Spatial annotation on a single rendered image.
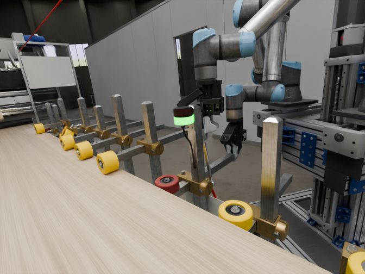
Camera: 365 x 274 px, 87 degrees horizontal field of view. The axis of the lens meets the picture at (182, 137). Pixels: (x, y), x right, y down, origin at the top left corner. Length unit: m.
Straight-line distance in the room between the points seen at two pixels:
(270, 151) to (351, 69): 0.75
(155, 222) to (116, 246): 0.10
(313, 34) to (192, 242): 2.98
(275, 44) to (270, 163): 0.60
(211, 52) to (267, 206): 0.48
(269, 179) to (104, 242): 0.41
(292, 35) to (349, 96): 2.16
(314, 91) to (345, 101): 1.96
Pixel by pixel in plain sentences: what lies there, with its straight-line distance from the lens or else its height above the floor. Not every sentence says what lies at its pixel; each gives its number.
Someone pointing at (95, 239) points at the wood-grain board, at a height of 0.90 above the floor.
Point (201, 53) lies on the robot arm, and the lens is 0.67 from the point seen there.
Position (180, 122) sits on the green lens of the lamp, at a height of 1.10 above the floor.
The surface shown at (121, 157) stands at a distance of 0.81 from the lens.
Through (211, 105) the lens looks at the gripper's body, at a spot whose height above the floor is 1.13.
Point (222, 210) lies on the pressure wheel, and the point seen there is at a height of 0.91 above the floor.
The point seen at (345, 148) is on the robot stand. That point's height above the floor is 0.93.
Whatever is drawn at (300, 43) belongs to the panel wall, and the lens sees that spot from 3.21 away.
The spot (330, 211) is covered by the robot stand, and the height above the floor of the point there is 0.44.
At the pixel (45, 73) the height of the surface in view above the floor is 1.43.
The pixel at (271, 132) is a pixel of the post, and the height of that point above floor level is 1.08.
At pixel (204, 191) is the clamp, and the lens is 0.69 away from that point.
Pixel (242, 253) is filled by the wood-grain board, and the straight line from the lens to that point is 0.43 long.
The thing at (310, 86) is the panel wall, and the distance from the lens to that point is 3.16.
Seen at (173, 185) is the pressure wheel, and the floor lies 0.90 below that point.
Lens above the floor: 1.22
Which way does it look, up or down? 16 degrees down
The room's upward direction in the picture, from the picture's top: 5 degrees counter-clockwise
